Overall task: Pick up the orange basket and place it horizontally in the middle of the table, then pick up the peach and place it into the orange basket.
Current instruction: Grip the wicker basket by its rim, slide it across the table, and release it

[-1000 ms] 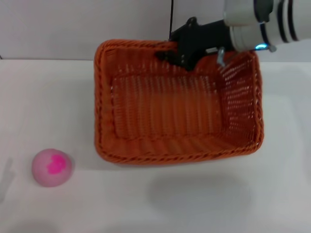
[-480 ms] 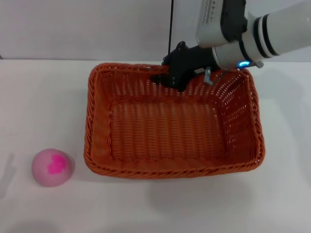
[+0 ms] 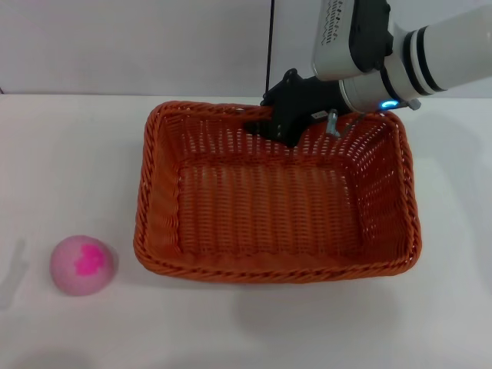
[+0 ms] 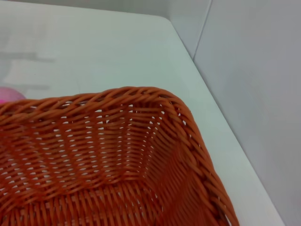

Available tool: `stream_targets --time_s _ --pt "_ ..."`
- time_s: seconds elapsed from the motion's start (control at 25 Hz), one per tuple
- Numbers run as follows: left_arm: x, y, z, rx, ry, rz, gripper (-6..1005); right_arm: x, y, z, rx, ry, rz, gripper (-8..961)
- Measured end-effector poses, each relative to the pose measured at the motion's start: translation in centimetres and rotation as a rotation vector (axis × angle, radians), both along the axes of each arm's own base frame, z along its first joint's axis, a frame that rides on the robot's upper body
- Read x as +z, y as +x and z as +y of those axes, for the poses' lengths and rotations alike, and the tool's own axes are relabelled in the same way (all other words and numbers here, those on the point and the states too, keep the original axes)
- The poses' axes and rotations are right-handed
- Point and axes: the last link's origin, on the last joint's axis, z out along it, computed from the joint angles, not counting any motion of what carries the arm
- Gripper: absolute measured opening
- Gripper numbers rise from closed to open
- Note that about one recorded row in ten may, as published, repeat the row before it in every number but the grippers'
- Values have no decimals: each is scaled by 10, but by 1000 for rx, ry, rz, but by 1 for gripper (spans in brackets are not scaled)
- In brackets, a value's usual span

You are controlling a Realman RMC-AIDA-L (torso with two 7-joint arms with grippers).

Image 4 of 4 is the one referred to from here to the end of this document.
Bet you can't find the orange woven rectangular basket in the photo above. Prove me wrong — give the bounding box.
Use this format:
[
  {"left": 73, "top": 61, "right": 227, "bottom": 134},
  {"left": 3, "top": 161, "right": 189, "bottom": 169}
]
[{"left": 0, "top": 86, "right": 240, "bottom": 226}]

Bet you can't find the pink foam ball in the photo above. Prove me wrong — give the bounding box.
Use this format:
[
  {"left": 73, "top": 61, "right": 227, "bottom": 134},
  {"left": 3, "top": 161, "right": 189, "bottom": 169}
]
[{"left": 0, "top": 86, "right": 26, "bottom": 105}]

